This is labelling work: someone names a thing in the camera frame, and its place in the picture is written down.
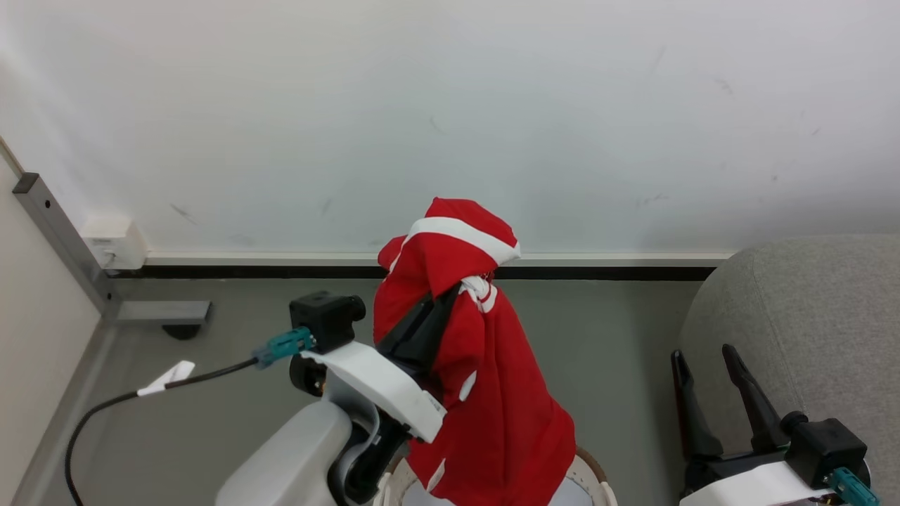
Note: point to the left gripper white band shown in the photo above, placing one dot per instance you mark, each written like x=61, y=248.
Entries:
x=383, y=383

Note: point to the white laundry basket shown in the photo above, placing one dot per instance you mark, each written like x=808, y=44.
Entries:
x=594, y=481

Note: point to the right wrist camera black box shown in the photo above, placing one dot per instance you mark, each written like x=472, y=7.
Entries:
x=826, y=446

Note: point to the red garment with white stripes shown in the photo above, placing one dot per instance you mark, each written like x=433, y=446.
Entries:
x=506, y=393

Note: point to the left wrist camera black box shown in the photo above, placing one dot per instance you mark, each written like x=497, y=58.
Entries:
x=327, y=320

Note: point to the white wall socket box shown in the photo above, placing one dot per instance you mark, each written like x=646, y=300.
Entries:
x=116, y=242

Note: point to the grey fabric sofa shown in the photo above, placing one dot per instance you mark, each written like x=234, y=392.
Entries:
x=808, y=330

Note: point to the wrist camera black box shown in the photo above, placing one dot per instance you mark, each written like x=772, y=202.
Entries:
x=826, y=446
x=327, y=320

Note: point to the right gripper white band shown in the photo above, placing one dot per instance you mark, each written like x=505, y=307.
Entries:
x=752, y=485

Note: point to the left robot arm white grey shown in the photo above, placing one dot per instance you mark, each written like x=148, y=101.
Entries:
x=288, y=457

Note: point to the grey metal frame post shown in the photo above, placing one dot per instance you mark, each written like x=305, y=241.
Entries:
x=77, y=260

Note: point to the white and black baseboard strip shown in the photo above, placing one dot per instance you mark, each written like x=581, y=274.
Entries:
x=295, y=266

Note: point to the white tape tag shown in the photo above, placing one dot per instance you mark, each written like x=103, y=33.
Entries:
x=167, y=377

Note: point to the black round frame foot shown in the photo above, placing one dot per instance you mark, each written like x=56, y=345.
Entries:
x=181, y=330

